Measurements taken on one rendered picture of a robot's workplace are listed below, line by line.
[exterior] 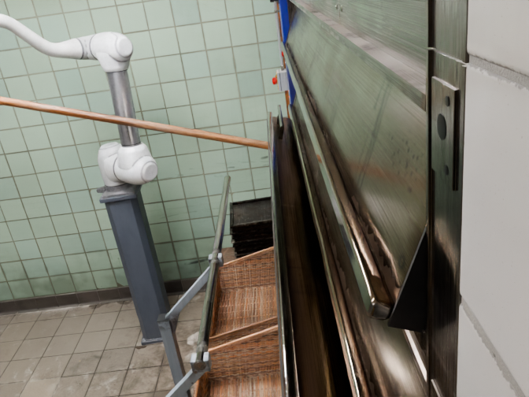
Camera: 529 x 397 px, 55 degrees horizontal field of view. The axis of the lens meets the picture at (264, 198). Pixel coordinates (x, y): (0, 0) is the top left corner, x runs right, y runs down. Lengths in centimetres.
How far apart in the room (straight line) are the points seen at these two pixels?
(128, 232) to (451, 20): 270
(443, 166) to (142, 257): 272
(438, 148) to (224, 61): 277
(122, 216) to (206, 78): 95
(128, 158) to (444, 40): 237
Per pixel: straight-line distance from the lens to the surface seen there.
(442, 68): 34
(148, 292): 312
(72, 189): 352
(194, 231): 346
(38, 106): 208
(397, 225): 47
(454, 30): 32
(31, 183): 360
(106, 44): 254
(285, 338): 86
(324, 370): 85
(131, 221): 290
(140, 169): 260
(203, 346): 131
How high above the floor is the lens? 199
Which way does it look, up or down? 24 degrees down
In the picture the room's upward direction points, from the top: 8 degrees counter-clockwise
